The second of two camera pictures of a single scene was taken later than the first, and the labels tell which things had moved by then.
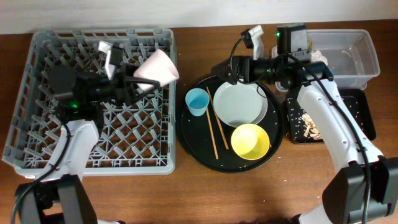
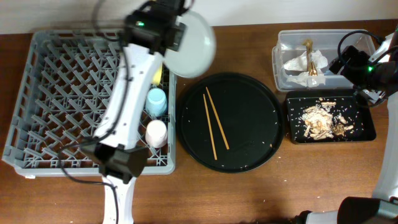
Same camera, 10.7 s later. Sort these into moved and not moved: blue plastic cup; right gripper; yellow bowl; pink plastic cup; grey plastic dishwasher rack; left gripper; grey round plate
Moved: grey round plate; yellow bowl; blue plastic cup; right gripper; pink plastic cup; left gripper
Not moved: grey plastic dishwasher rack
